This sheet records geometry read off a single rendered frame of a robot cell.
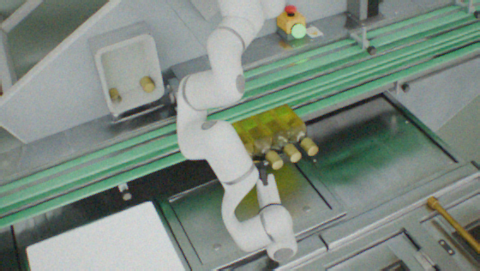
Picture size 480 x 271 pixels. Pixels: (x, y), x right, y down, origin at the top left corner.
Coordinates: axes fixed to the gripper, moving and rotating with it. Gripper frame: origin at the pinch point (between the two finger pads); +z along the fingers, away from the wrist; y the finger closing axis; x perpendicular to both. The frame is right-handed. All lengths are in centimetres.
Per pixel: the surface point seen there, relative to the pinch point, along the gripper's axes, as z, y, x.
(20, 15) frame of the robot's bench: 81, 23, 71
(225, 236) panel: -9.1, -12.5, 12.9
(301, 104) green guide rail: 31.2, -4.4, -20.0
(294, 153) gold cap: 3.4, 1.4, -10.7
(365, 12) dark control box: 47, 17, -48
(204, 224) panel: -3.3, -12.4, 18.0
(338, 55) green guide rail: 30.7, 12.6, -32.5
